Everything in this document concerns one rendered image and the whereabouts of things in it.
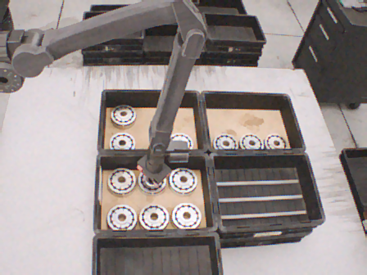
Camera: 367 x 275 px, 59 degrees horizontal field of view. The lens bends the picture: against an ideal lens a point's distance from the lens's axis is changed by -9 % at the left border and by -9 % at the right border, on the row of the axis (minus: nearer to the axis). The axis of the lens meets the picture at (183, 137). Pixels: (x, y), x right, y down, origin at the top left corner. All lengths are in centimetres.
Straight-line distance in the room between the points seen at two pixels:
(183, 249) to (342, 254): 69
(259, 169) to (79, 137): 78
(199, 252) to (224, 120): 58
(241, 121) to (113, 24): 89
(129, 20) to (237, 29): 185
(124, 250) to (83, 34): 72
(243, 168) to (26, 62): 91
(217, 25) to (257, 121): 116
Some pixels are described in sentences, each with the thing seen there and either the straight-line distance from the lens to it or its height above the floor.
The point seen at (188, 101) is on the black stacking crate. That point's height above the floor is 88.
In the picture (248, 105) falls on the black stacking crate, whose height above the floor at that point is 86.
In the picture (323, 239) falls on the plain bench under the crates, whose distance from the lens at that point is 155.
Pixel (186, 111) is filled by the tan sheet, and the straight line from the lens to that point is 150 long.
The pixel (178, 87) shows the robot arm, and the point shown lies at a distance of 90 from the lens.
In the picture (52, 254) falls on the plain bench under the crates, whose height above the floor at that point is 70.
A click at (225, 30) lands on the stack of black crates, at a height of 49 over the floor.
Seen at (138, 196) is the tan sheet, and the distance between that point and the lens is 128.
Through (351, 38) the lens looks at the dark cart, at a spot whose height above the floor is 79.
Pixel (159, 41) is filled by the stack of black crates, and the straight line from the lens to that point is 251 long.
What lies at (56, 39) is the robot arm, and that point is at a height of 148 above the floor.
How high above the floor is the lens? 199
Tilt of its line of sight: 55 degrees down
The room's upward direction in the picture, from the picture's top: 12 degrees clockwise
